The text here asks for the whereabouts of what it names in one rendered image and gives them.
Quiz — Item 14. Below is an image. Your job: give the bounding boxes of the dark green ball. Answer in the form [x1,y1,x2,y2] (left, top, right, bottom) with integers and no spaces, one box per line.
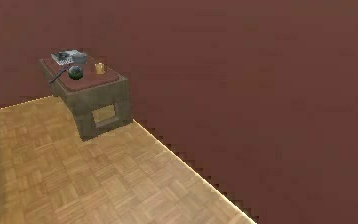
[67,65,85,81]

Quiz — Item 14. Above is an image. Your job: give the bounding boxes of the dark purple stick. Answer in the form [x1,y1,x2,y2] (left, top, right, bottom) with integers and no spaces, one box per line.
[48,66,71,85]

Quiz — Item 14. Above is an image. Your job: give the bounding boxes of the olive brown low table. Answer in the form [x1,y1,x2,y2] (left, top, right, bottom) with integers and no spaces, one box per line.
[38,54,134,142]

